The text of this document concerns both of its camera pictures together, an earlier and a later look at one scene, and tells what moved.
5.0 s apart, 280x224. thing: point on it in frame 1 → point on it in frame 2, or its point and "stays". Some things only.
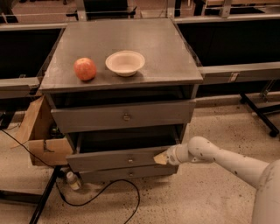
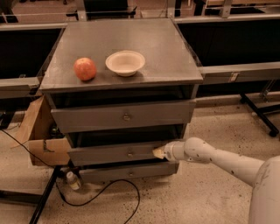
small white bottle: x=73 y=181 stays
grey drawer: x=93 y=151 stays
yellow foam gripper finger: x=161 y=158 → x=159 y=152
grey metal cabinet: x=121 y=91 stays
